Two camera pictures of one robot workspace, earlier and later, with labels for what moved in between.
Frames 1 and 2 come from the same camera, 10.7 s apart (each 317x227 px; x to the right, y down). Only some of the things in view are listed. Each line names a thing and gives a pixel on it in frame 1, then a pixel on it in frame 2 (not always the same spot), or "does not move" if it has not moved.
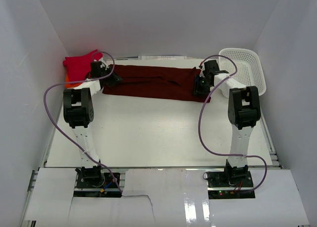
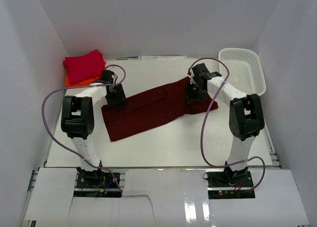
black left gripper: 112,79 → 116,98
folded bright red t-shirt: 77,67 does not move
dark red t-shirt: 172,84 → 140,114
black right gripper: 198,85 does not move
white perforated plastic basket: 249,71 does not move
